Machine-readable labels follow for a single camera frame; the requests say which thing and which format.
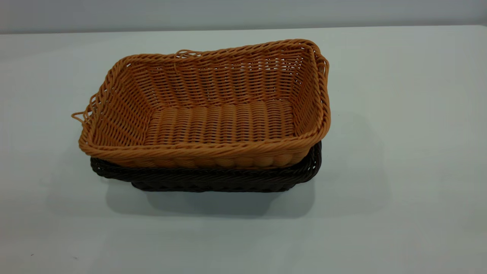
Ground orange woven wicker basket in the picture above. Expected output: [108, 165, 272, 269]
[71, 38, 331, 169]

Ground black woven wicker basket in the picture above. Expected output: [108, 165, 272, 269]
[90, 141, 322, 193]

